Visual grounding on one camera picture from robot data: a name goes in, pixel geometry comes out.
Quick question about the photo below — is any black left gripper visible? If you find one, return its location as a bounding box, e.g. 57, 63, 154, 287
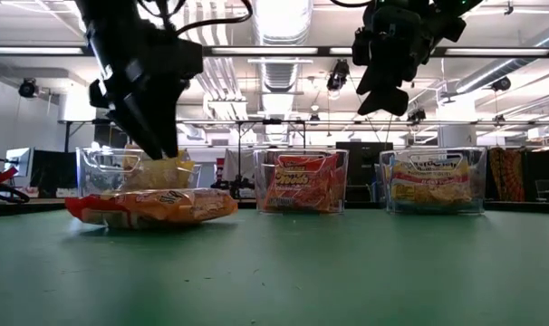
86, 22, 185, 160

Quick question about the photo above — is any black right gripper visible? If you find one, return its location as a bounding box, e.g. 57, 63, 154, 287
356, 4, 434, 118

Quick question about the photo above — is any yellow ramen pack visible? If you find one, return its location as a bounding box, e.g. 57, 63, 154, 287
121, 143, 197, 191

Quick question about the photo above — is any red ramen pack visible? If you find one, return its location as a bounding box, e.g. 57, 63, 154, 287
262, 152, 342, 214
331, 156, 348, 212

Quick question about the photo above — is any white yellow snack packet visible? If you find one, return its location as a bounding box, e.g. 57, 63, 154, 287
389, 156, 474, 208

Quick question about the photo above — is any clear plastic bin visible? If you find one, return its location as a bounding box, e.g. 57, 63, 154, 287
379, 147, 488, 216
74, 145, 203, 200
254, 148, 350, 215

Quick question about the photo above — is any tall black cabinet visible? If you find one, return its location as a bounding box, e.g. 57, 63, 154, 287
335, 141, 395, 204

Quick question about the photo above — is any orange ramen pack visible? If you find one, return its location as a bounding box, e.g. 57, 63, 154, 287
64, 187, 239, 230

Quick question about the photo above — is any black background cabinet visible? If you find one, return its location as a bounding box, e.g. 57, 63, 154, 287
29, 149, 80, 199

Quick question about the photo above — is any white computer monitor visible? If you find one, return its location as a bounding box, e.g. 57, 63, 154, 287
5, 146, 34, 178

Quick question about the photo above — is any orange patterned cloth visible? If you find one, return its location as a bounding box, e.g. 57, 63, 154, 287
488, 147, 528, 204

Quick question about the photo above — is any dark background panel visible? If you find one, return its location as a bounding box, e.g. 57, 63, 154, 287
525, 149, 549, 203

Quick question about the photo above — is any black ceiling spot camera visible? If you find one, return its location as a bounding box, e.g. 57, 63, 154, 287
326, 58, 351, 94
18, 77, 40, 100
490, 75, 513, 93

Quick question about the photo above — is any black background desk frame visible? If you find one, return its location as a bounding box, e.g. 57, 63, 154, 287
57, 118, 135, 155

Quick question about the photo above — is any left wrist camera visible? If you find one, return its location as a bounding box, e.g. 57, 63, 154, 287
163, 38, 206, 83

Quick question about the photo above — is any black background scaffold rail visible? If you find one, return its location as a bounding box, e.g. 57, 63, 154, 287
177, 118, 549, 153

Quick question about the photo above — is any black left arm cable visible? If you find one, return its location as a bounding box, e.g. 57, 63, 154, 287
136, 0, 255, 38

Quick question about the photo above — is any silver ceiling ventilation duct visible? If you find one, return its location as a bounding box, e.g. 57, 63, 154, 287
251, 0, 313, 146

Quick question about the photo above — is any diagonal silver ceiling duct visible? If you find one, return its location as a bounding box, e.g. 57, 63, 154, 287
453, 17, 549, 96

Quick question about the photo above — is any red and black strap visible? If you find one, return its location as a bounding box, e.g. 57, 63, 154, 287
0, 153, 31, 205

